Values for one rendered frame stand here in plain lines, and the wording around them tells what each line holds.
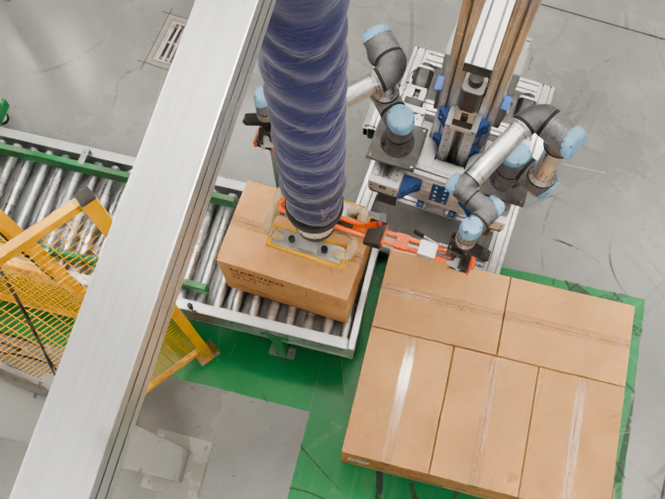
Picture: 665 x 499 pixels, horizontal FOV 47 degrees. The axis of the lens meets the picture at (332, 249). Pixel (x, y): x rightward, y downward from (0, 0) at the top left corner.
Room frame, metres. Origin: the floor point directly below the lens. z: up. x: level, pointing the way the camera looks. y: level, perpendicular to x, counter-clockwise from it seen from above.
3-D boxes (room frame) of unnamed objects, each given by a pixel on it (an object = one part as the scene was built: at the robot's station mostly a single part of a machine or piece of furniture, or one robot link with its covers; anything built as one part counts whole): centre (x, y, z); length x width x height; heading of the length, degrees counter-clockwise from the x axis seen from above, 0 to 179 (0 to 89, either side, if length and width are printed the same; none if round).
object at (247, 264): (1.17, 0.16, 0.75); 0.60 x 0.40 x 0.40; 71
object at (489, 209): (1.03, -0.55, 1.56); 0.11 x 0.11 x 0.08; 44
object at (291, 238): (1.06, 0.10, 1.15); 0.34 x 0.10 x 0.05; 70
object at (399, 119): (1.58, -0.30, 1.20); 0.13 x 0.12 x 0.14; 23
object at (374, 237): (1.06, -0.17, 1.26); 0.10 x 0.08 x 0.06; 160
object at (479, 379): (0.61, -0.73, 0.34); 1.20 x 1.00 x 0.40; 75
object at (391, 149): (1.58, -0.30, 1.09); 0.15 x 0.15 x 0.10
